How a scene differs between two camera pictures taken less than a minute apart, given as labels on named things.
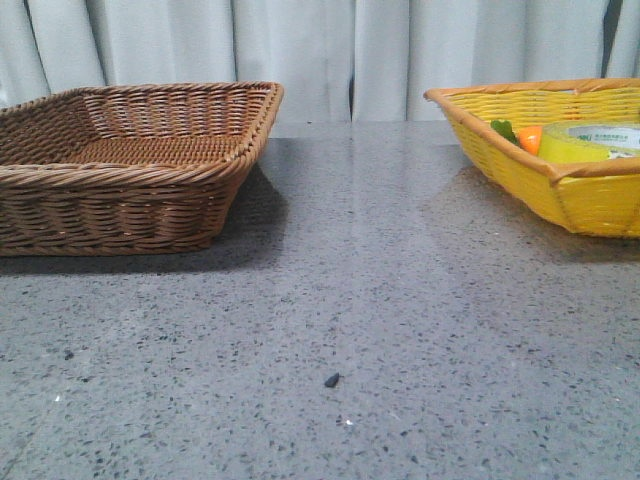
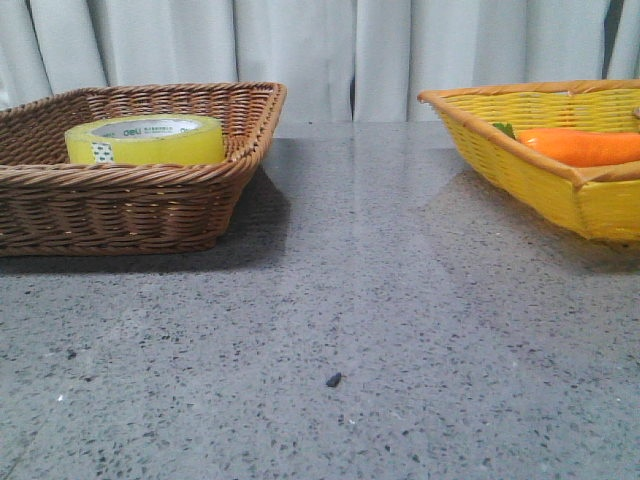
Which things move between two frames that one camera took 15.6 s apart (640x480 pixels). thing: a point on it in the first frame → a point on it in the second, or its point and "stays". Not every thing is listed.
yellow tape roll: (583, 141) → (145, 139)
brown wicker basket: (127, 170) stays
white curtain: (338, 61) stays
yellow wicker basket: (599, 197) stays
